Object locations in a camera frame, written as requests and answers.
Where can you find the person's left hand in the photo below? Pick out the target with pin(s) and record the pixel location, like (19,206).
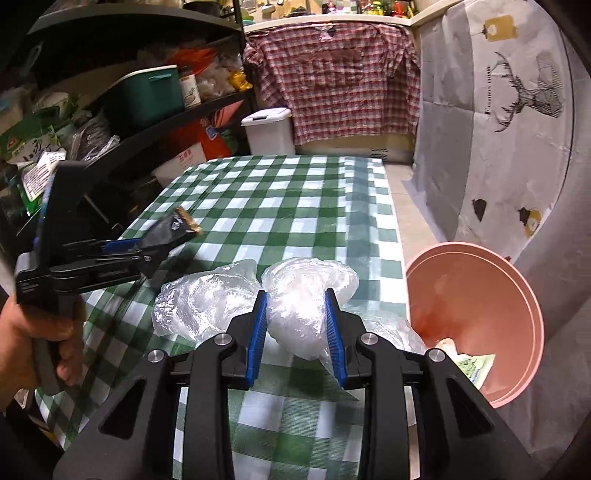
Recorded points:
(18,341)

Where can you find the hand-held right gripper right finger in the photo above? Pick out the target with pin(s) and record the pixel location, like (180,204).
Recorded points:
(333,341)

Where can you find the red bag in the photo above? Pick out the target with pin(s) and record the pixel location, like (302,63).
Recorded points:
(212,134)

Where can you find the deer print cloth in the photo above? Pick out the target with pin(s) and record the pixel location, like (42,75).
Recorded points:
(461,138)

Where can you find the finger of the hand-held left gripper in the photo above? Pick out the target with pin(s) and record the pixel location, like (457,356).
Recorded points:
(120,245)
(138,264)

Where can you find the white kitchen counter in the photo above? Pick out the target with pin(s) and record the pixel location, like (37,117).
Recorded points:
(323,19)

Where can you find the green checkered tablecloth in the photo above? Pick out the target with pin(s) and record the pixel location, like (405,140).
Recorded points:
(277,207)

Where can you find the yellow plastic item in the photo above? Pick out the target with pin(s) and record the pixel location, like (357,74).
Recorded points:
(240,81)

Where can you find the black metal shelf rack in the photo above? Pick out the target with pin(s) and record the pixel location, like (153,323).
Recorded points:
(115,27)

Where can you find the grey plastic sheet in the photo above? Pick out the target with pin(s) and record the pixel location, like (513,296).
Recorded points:
(554,346)

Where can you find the black spice rack with bottles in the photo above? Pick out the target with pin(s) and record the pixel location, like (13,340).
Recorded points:
(374,7)

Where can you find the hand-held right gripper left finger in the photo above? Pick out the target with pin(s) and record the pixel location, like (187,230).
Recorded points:
(256,341)

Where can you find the orange plastic bag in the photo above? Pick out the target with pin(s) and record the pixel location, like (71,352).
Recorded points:
(194,59)

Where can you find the white cardboard box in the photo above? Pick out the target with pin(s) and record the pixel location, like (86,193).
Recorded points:
(182,161)

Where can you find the white lidded bin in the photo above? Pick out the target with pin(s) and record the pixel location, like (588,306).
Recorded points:
(270,134)

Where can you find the red plaid shirt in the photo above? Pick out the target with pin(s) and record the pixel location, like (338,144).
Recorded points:
(332,92)

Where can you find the labelled jar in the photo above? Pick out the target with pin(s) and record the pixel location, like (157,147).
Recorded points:
(189,87)

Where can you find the green white wrapper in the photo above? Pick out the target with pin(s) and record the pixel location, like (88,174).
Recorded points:
(475,369)

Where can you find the black snack wrapper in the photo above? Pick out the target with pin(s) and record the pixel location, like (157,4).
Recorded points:
(171,230)

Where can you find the pile of green packets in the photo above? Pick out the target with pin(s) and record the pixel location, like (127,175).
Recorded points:
(27,143)

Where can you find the pink plastic bin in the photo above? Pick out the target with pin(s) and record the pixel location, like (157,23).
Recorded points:
(461,295)

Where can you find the green storage box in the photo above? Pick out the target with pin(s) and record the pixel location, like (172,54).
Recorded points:
(143,101)

